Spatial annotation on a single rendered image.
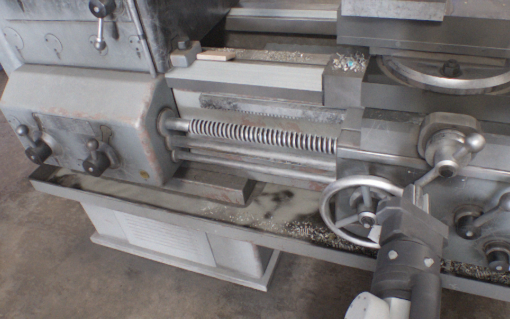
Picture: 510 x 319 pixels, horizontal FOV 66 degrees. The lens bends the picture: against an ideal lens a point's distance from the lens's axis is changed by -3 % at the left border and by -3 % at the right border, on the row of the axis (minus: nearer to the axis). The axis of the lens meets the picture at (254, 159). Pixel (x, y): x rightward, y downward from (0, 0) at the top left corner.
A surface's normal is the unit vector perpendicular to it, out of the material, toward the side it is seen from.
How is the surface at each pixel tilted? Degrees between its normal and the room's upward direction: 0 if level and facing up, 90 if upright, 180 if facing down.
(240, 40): 90
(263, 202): 0
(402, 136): 90
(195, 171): 0
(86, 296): 0
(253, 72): 36
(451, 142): 90
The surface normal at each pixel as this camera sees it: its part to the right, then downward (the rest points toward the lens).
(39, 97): -0.29, -0.29
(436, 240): 0.40, -0.54
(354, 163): -0.36, 0.65
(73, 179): -0.12, -0.74
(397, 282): -0.53, -0.07
